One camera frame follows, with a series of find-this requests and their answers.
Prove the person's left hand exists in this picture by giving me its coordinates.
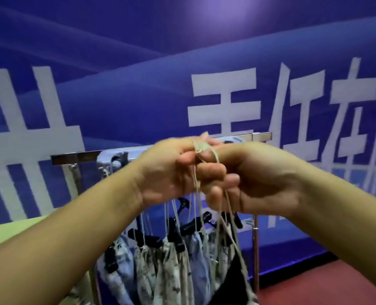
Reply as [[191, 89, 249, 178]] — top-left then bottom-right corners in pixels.
[[133, 133, 223, 208]]

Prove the person's right hand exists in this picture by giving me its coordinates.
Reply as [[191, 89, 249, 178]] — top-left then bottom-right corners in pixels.
[[178, 141, 303, 219]]

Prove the bundle of beige strings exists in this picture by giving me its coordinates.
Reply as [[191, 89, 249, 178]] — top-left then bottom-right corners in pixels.
[[163, 139, 259, 304]]

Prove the person's left forearm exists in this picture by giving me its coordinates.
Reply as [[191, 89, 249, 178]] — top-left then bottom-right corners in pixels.
[[0, 163, 145, 305]]

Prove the person's right forearm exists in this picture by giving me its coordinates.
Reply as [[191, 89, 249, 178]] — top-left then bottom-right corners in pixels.
[[289, 160, 376, 297]]

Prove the blue banner with white characters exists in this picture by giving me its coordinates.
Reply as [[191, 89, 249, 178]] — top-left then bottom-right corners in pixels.
[[0, 0, 376, 278]]

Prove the row of black clip hangers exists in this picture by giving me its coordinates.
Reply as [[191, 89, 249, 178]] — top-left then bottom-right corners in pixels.
[[96, 152, 244, 274]]

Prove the row of hanging patterned garments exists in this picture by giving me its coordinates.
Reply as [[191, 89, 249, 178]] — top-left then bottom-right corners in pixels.
[[94, 224, 260, 305]]

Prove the black garment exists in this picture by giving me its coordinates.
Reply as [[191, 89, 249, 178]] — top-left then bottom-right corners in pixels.
[[208, 252, 250, 305]]

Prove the metal clothes rack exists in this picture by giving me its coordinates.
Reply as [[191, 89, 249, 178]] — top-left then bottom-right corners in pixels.
[[51, 132, 273, 305]]

